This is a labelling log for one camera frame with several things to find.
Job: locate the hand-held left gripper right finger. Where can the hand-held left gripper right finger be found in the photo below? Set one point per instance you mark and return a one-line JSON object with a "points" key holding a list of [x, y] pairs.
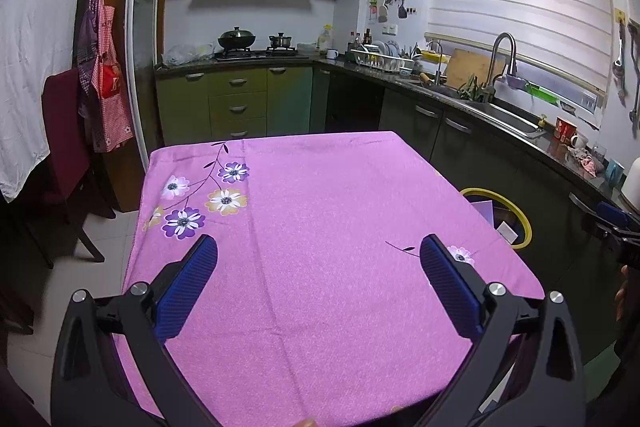
{"points": [[450, 287]]}

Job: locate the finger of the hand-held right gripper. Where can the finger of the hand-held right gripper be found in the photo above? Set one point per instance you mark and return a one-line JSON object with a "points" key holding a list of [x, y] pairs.
{"points": [[607, 231], [615, 213]]}

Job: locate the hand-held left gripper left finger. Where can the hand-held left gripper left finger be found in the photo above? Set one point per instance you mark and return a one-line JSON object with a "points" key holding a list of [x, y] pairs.
{"points": [[185, 292]]}

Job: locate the yellow-rimmed trash bin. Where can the yellow-rimmed trash bin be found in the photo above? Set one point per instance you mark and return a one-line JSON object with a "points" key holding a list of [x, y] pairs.
{"points": [[525, 217]]}

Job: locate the person's right hand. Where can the person's right hand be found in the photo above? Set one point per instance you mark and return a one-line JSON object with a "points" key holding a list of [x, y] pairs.
{"points": [[622, 294]]}

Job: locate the white jug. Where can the white jug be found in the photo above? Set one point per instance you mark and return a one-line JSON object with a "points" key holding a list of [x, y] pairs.
{"points": [[632, 182]]}

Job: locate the pink cloth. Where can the pink cloth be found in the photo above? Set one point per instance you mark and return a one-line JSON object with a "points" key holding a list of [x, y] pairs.
{"points": [[590, 162]]}

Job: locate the small white mug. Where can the small white mug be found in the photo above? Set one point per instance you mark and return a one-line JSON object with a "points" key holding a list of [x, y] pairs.
{"points": [[578, 141]]}

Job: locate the red mug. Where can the red mug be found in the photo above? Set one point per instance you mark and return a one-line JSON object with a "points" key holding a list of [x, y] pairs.
{"points": [[564, 130]]}

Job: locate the pink floral tablecloth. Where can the pink floral tablecloth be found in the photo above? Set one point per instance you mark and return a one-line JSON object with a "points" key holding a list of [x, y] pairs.
{"points": [[310, 257]]}

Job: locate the steel sink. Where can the steel sink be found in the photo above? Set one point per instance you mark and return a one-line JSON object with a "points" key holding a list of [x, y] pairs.
{"points": [[510, 117]]}

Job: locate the hanging steel ladles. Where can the hanging steel ladles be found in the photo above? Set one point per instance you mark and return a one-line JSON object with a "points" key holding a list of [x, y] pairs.
{"points": [[619, 62]]}

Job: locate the dark base cabinet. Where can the dark base cabinet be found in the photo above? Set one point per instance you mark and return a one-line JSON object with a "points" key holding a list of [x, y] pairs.
{"points": [[410, 132]]}

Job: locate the green leafy vegetable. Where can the green leafy vegetable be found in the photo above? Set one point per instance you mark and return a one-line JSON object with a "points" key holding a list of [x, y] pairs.
{"points": [[472, 91]]}

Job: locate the maroon chair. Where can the maroon chair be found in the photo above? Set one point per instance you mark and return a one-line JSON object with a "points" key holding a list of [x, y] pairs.
{"points": [[65, 142]]}

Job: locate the green base cabinet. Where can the green base cabinet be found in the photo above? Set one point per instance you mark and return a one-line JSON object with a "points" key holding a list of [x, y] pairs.
{"points": [[237, 107]]}

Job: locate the tall steel faucet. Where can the tall steel faucet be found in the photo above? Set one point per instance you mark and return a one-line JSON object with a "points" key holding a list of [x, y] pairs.
{"points": [[492, 62]]}

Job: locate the wooden cutting board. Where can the wooden cutting board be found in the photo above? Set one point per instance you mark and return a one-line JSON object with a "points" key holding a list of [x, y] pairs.
{"points": [[467, 69]]}

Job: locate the red checked apron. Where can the red checked apron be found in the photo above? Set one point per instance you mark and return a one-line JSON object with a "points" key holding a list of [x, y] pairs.
{"points": [[112, 97]]}

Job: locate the small steel faucet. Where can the small steel faucet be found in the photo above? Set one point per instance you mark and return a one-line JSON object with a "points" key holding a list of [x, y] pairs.
{"points": [[439, 62]]}

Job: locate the white plastic bag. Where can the white plastic bag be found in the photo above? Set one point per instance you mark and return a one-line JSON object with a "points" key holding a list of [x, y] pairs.
{"points": [[187, 56]]}

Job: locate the dish rack with dishes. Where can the dish rack with dishes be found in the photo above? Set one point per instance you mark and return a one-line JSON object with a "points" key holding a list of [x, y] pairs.
{"points": [[382, 59]]}

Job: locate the gas stove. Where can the gas stove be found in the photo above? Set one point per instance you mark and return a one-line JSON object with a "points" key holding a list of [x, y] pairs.
{"points": [[260, 54]]}

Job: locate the black wok with lid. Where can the black wok with lid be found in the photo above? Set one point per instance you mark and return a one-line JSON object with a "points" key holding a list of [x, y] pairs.
{"points": [[236, 40]]}

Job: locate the white enamel mug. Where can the white enamel mug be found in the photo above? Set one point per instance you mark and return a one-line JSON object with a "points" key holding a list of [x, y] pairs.
{"points": [[333, 54]]}

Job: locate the glass sliding door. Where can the glass sliding door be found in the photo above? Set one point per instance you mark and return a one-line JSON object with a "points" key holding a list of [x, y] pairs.
{"points": [[145, 32]]}

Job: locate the dark sauce bottles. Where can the dark sauce bottles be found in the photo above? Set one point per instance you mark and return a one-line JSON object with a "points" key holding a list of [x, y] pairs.
{"points": [[360, 39]]}

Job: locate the small steel pot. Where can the small steel pot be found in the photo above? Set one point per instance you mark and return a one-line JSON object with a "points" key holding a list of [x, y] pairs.
{"points": [[280, 42]]}

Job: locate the purple apron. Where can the purple apron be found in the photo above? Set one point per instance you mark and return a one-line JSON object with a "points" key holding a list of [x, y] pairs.
{"points": [[87, 42]]}

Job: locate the oil bottle with yellow cap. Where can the oil bottle with yellow cap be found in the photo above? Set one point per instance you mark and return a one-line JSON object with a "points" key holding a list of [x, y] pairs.
{"points": [[325, 41]]}

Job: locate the white hanging cloth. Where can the white hanging cloth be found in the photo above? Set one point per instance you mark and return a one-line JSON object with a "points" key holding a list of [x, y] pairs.
{"points": [[35, 57]]}

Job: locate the hanging kitchen utensils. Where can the hanging kitchen utensils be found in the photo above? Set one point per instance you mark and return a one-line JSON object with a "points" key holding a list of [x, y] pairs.
{"points": [[387, 2]]}

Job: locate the white wall outlet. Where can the white wall outlet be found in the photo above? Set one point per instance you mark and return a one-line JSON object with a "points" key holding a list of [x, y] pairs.
{"points": [[390, 29]]}

